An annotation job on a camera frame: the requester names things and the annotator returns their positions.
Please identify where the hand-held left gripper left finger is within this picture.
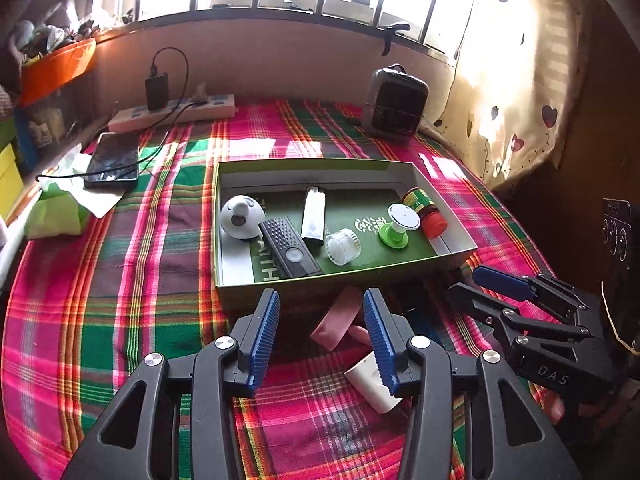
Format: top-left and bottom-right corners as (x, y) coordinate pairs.
(60, 288), (281, 480)

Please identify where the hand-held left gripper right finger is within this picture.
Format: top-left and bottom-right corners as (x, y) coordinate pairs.
(363, 287), (583, 480)

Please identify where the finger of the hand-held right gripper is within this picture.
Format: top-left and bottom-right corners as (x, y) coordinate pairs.
(447, 282), (593, 361)
(471, 265), (591, 323)

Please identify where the white charger plug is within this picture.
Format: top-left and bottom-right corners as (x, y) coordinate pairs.
(344, 351), (405, 414)

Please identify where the pink case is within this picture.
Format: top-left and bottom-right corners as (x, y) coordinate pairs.
(310, 287), (362, 351)

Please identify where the green cardboard box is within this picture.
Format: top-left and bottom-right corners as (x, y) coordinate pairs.
(212, 157), (478, 306)

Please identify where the red-capped bottle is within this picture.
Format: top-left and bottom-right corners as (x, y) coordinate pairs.
(401, 186), (448, 239)

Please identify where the black perforated remote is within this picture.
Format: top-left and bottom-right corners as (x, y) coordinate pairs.
(257, 216), (325, 280)

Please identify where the clear ribbed cap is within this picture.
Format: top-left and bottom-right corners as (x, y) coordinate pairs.
(325, 228), (362, 266)

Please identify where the green and white suction stand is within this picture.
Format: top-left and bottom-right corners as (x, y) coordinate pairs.
(377, 203), (421, 248)

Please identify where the panda toy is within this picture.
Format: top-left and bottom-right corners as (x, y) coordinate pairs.
(220, 195), (266, 242)

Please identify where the plaid blanket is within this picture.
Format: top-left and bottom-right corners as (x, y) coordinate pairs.
(0, 97), (591, 480)

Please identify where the heart print curtain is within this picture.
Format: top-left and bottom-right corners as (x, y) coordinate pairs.
(435, 0), (586, 191)

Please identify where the grey portable heater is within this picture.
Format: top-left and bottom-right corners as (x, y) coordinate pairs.
(364, 63), (431, 142)

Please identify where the white tissue paper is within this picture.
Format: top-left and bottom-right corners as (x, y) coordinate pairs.
(39, 142), (126, 219)

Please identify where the black phone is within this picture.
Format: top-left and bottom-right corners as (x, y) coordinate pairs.
(82, 131), (141, 191)

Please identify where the white power strip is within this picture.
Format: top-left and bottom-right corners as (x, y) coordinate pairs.
(107, 92), (236, 134)

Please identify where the green tissue pack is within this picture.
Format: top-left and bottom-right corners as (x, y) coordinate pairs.
(24, 191), (91, 240)

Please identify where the black charger adapter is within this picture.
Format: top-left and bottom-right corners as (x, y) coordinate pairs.
(145, 72), (168, 111)

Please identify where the yellow box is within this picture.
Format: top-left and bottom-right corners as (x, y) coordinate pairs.
(0, 142), (25, 216)

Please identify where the clear storage box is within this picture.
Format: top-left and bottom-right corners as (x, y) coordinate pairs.
(27, 85), (98, 148)

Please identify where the blue box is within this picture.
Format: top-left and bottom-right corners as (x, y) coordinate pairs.
(14, 107), (38, 171)

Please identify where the orange box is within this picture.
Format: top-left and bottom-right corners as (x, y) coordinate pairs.
(20, 37), (97, 108)

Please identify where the pile of assorted clutter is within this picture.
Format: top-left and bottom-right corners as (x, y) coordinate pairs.
(7, 7), (101, 61)

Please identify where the black strap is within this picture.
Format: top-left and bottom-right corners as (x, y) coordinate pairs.
(380, 22), (412, 57)

